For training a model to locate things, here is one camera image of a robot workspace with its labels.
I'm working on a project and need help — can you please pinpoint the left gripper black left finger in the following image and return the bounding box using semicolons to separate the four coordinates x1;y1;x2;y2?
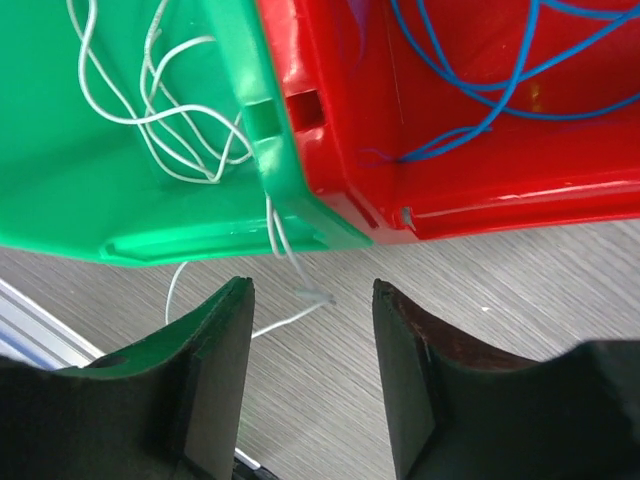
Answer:
1;277;255;479

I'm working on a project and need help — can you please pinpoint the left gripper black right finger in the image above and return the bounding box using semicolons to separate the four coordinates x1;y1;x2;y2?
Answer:
372;280;639;479

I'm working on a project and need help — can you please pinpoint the red plastic bin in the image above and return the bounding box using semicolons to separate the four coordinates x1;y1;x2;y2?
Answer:
258;1;639;244

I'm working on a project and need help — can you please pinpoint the green plastic bin at end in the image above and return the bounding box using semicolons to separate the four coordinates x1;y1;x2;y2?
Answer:
1;1;369;266

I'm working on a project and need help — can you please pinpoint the purple cable in red bin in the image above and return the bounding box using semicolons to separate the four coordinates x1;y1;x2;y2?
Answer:
339;0;396;171

